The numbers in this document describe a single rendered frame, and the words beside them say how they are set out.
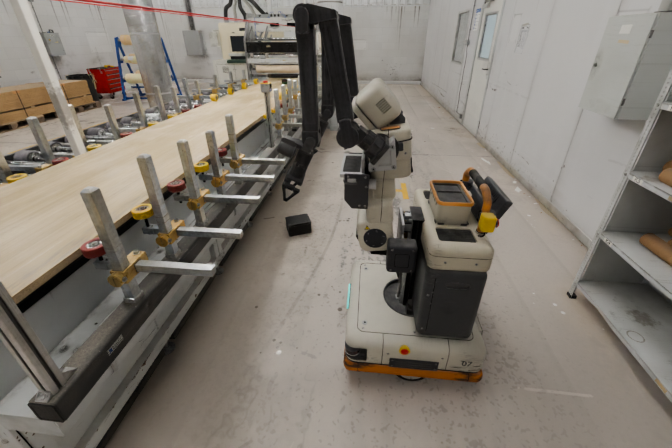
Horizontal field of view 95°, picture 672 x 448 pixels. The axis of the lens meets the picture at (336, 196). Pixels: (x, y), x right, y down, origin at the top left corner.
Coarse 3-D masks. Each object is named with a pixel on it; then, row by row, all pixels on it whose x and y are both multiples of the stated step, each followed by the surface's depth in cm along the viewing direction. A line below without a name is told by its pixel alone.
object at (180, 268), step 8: (96, 264) 108; (104, 264) 108; (136, 264) 107; (144, 264) 107; (152, 264) 107; (160, 264) 107; (168, 264) 107; (176, 264) 107; (184, 264) 107; (192, 264) 107; (200, 264) 107; (208, 264) 107; (152, 272) 108; (160, 272) 107; (168, 272) 107; (176, 272) 107; (184, 272) 106; (192, 272) 106; (200, 272) 105; (208, 272) 105
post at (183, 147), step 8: (184, 144) 134; (184, 152) 136; (184, 160) 138; (192, 160) 141; (184, 168) 140; (192, 168) 142; (192, 176) 142; (192, 184) 143; (192, 192) 145; (200, 208) 150; (200, 216) 151
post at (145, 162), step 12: (144, 156) 111; (144, 168) 113; (144, 180) 115; (156, 180) 117; (156, 192) 118; (156, 204) 120; (156, 216) 122; (168, 216) 126; (168, 228) 126; (168, 252) 131
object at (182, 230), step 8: (152, 224) 134; (144, 232) 132; (152, 232) 132; (184, 232) 130; (192, 232) 130; (200, 232) 129; (208, 232) 129; (216, 232) 128; (224, 232) 128; (232, 232) 128; (240, 232) 128
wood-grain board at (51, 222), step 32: (224, 96) 372; (256, 96) 371; (160, 128) 243; (192, 128) 242; (224, 128) 242; (96, 160) 180; (128, 160) 180; (160, 160) 180; (0, 192) 143; (32, 192) 143; (64, 192) 143; (128, 192) 143; (0, 224) 119; (32, 224) 119; (64, 224) 119; (0, 256) 101; (32, 256) 101; (64, 256) 101; (32, 288) 91
